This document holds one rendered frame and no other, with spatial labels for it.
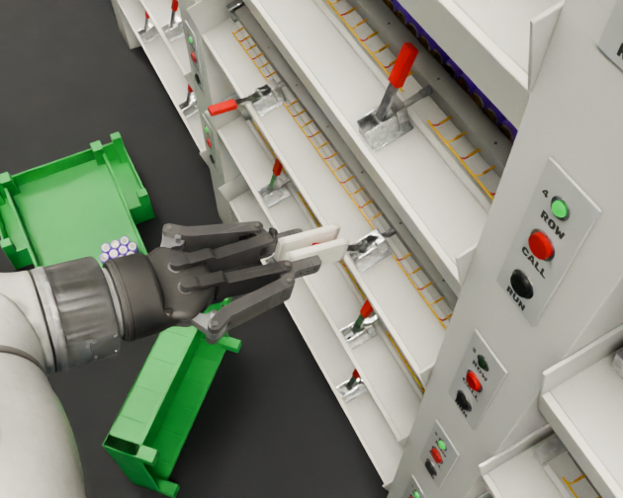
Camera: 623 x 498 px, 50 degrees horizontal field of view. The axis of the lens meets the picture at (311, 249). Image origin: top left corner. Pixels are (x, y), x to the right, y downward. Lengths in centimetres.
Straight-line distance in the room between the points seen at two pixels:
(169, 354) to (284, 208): 29
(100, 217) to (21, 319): 89
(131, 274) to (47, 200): 88
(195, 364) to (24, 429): 86
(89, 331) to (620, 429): 40
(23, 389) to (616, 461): 39
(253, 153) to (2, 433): 74
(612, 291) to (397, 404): 53
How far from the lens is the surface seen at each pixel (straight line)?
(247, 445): 123
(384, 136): 59
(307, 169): 83
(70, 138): 171
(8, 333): 54
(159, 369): 109
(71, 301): 57
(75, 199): 146
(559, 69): 35
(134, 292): 59
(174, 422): 126
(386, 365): 90
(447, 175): 57
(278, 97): 89
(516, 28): 40
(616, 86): 33
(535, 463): 67
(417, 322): 71
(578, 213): 37
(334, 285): 95
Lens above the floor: 117
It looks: 56 degrees down
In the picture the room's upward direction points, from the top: straight up
